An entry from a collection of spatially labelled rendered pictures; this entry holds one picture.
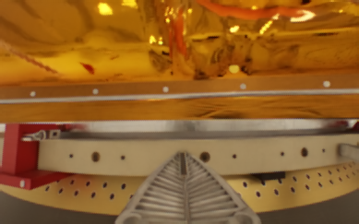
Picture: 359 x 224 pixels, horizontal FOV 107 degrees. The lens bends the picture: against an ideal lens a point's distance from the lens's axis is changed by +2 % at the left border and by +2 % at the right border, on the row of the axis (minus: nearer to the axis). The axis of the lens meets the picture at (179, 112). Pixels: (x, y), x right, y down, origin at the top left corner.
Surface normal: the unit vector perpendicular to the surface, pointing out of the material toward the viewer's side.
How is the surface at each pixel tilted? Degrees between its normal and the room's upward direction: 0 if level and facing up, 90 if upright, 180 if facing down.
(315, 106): 90
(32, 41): 89
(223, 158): 90
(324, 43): 125
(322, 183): 61
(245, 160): 90
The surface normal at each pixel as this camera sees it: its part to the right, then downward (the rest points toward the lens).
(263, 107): -0.09, -0.08
